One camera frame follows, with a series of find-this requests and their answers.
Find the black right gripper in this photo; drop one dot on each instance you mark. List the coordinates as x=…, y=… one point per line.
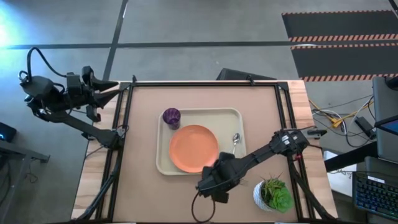
x=224, y=174

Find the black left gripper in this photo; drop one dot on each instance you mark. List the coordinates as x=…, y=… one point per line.
x=77, y=90

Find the orange plastic plate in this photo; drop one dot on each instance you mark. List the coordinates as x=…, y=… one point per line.
x=192, y=149

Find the purple faceted plastic cup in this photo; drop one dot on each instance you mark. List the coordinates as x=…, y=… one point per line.
x=171, y=116

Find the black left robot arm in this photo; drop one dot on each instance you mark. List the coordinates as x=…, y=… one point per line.
x=77, y=126

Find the beige plastic tray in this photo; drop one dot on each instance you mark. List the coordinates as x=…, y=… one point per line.
x=227, y=121

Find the succulent in white pot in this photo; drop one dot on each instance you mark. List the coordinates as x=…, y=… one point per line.
x=280, y=199

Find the brown table mat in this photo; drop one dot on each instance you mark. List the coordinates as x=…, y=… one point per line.
x=140, y=193

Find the black angular panel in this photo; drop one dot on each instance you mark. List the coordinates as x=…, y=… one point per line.
x=239, y=74

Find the black device with blue light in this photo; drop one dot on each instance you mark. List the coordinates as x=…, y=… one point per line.
x=6, y=132

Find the dark metal stand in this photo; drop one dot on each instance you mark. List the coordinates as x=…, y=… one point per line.
x=18, y=155

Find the white paper sheet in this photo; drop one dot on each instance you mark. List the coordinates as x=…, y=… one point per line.
x=340, y=183

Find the black desk bar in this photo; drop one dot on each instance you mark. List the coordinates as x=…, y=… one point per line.
x=348, y=158

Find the black power adapter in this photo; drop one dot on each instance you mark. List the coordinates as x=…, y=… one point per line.
x=364, y=127

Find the black backlit keyboard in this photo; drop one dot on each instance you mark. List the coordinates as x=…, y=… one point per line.
x=376, y=196

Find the black hazard-striped floor mat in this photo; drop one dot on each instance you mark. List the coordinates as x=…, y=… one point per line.
x=342, y=60
x=339, y=25

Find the tablet with blue screen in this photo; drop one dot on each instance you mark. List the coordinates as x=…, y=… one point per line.
x=390, y=126

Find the grey monitor back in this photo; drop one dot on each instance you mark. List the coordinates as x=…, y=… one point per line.
x=384, y=102

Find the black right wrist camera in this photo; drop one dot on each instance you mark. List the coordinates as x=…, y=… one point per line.
x=220, y=197

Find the black metal table frame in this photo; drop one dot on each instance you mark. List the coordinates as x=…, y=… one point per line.
x=202, y=84

